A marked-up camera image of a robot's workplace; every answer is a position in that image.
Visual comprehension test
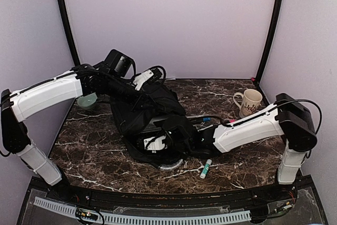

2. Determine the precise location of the black student backpack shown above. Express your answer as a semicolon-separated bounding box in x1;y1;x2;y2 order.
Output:
110;84;197;171

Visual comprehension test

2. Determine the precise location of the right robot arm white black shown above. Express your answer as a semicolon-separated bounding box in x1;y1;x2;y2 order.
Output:
139;93;320;201

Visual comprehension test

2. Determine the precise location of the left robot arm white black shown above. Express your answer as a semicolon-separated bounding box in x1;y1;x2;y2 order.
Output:
1;50;166;202

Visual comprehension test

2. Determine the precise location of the black marker blue cap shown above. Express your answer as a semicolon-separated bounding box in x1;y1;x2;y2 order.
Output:
189;115;211;122

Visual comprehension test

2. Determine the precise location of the green white glue stick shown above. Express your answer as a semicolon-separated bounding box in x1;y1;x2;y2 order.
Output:
200;159;212;179

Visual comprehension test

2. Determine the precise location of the pale green ceramic bowl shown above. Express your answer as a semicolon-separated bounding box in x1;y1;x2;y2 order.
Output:
76;93;97;111

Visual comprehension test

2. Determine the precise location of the cream patterned mug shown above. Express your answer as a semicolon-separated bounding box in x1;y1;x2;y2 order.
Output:
233;89;263;118

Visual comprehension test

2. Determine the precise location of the white slotted cable duct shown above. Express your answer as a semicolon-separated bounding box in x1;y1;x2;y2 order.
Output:
33;197;252;224

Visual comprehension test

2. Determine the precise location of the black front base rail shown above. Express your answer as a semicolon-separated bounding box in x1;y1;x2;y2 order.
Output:
28;174;314;211

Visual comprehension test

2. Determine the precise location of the left black frame post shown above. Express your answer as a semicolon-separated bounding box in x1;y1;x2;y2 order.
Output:
57;0;81;71

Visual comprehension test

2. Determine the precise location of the black frame post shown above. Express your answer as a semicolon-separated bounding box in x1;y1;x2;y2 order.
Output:
57;0;81;71
254;0;282;87

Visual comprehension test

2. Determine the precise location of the right black frame post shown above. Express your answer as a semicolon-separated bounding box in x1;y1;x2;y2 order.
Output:
254;0;282;87

